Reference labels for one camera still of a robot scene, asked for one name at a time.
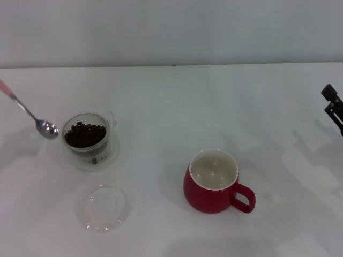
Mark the coffee beans pile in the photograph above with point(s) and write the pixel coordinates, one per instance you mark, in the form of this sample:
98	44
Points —
85	135

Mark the double-walled clear glass cup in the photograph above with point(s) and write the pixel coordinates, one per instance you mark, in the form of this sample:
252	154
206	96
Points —
91	158

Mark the red ceramic mug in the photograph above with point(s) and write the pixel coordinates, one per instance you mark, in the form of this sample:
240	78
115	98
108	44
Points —
206	198

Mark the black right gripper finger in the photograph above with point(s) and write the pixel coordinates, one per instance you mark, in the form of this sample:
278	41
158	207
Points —
335	109

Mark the clear glass lid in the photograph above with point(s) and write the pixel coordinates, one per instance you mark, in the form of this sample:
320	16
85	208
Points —
104	208

